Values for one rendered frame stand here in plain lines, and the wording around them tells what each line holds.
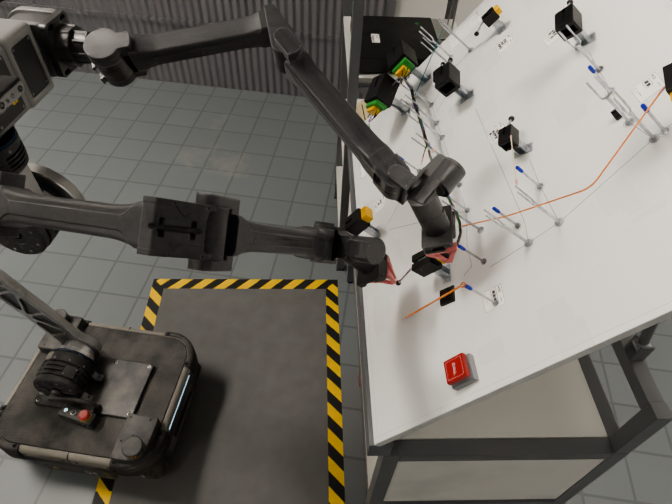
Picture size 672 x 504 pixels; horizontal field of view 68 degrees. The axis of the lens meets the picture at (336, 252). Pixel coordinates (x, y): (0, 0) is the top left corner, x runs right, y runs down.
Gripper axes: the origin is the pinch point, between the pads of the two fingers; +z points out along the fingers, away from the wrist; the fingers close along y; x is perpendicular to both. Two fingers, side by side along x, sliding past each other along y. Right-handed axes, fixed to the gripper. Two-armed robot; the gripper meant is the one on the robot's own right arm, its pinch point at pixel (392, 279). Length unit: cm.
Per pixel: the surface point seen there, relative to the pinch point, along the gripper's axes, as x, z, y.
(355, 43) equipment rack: 9, -12, 90
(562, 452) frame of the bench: -18, 46, -31
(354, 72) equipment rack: 16, -4, 88
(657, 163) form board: -59, -2, 3
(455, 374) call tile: -15.6, 0.9, -26.2
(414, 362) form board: -2.0, 6.6, -19.2
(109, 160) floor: 207, -20, 143
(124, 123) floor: 214, -19, 182
